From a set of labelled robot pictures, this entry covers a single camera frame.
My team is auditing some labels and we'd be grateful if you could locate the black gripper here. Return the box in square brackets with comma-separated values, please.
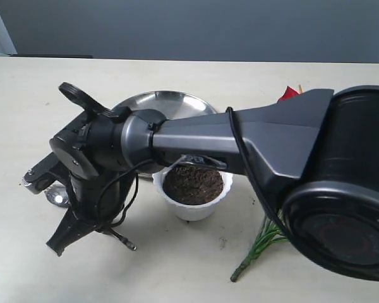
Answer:
[46, 111, 136, 256]

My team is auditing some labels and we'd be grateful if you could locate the silver metal spork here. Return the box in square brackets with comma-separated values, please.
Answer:
[44, 184, 69, 208]

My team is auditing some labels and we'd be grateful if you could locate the red artificial anthurium flower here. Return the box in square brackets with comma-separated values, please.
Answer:
[231, 85, 304, 282]

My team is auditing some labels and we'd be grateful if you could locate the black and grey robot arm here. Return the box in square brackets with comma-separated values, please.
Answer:
[47, 83, 379, 282]

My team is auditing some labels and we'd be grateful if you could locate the white scalloped plastic pot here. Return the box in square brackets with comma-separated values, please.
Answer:
[152, 165, 233, 222]

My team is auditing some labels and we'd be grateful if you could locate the round stainless steel plate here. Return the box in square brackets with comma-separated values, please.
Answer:
[108, 90, 217, 176]

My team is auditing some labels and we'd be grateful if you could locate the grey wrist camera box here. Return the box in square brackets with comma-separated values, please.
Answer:
[21, 152, 69, 194]

